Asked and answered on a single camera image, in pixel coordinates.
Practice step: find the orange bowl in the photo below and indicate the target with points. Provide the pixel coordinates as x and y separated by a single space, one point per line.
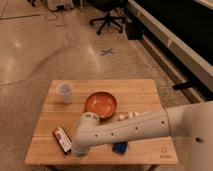
103 104

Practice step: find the blue sponge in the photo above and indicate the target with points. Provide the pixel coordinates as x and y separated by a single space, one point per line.
120 148

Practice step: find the translucent plastic cup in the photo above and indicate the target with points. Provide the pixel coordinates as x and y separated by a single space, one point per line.
65 91

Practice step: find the long white black counter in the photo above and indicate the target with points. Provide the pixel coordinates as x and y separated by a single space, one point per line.
184 29

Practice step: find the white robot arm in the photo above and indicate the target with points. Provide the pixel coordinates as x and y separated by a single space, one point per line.
193 120

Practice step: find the black office chair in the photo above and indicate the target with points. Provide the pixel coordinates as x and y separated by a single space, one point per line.
107 6

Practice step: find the wooden table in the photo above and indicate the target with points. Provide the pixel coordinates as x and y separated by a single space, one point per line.
132 95

